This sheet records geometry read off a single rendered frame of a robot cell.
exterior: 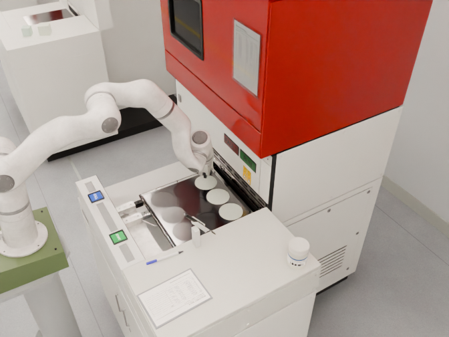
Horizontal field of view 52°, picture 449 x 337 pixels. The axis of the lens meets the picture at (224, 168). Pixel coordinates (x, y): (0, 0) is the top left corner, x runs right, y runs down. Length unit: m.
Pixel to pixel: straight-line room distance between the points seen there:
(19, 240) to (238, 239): 0.82
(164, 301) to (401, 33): 1.28
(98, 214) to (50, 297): 0.44
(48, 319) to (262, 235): 1.03
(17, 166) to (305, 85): 1.00
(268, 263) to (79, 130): 0.80
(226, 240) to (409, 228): 1.84
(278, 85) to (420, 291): 1.82
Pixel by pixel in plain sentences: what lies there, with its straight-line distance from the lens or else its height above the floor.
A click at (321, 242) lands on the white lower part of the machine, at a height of 0.54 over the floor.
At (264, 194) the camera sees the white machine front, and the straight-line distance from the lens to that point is 1.85.
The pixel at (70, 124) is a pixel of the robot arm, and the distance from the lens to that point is 1.60.
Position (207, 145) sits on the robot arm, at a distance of 1.80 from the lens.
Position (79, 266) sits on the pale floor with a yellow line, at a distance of 3.02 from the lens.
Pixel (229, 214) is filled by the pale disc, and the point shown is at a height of 0.90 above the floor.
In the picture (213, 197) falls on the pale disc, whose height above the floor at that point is 0.90.
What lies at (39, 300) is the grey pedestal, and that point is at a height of 0.63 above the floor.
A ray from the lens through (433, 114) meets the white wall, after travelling 3.09.
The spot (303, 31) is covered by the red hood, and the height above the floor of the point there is 1.68.
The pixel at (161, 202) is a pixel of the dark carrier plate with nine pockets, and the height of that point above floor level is 0.90.
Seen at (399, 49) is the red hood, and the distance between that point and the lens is 1.91.
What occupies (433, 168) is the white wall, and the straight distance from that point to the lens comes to 3.23.
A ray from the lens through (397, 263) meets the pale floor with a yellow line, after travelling 3.09.
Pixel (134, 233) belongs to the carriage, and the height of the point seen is 0.88.
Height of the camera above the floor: 2.26
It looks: 40 degrees down
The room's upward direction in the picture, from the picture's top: straight up
